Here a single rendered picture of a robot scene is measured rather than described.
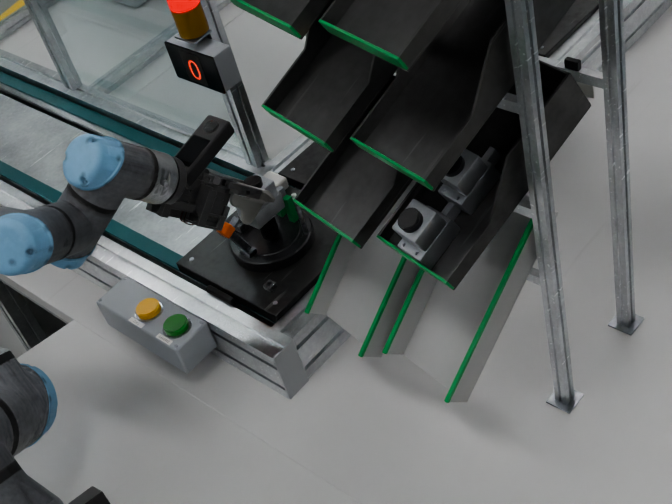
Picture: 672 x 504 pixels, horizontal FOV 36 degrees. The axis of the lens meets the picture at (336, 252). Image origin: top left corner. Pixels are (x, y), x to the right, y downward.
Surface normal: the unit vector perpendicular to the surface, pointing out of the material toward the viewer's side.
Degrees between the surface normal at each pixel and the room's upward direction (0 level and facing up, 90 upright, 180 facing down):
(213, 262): 0
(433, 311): 45
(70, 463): 0
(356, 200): 25
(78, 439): 0
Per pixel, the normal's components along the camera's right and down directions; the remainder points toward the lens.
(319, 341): 0.73, 0.33
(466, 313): -0.70, -0.11
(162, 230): -0.22, -0.71
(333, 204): -0.52, -0.40
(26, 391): 0.73, -0.59
